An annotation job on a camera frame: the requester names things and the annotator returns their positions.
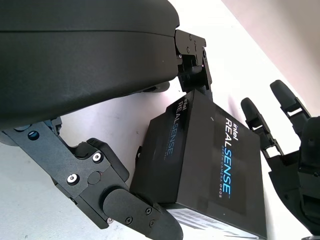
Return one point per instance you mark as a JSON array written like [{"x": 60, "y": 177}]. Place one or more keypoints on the black RealSense box lid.
[{"x": 207, "y": 162}]

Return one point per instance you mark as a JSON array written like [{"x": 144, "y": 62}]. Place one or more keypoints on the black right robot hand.
[{"x": 292, "y": 155}]

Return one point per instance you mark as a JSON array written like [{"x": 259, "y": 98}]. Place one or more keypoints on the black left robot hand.
[{"x": 75, "y": 75}]

